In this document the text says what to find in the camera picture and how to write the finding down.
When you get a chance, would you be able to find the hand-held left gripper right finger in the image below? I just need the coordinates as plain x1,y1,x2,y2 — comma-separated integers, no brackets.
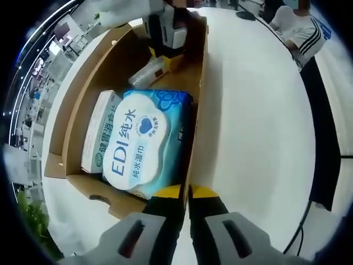
188,183,312,265

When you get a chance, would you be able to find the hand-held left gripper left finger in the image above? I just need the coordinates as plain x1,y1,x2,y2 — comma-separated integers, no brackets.
56,184,185,265

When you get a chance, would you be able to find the white teal soft wipes pack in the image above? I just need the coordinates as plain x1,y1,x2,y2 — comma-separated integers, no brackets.
101,89,194,199

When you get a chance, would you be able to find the brown cardboard shoe box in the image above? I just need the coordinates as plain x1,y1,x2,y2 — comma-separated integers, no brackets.
44,15,209,221

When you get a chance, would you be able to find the white green medicine box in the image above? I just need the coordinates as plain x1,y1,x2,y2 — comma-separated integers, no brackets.
81,90,124,173

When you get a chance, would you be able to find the person's right hand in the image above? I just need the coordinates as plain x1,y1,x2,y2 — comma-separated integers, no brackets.
176,7,207,66

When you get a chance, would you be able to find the black computer mouse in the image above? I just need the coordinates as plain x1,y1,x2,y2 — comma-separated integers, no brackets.
236,10,256,20

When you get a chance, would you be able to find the potted green plant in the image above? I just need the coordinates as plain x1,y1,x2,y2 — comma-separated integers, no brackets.
16,190,56,249

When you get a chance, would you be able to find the dark red wall monitor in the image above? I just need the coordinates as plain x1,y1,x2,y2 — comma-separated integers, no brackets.
55,23,72,38

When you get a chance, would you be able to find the black cable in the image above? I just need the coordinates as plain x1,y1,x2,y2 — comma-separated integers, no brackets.
282,198,315,255
253,16,293,56

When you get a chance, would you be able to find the wall screen with car picture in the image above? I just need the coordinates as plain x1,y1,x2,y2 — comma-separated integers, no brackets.
33,57,46,73

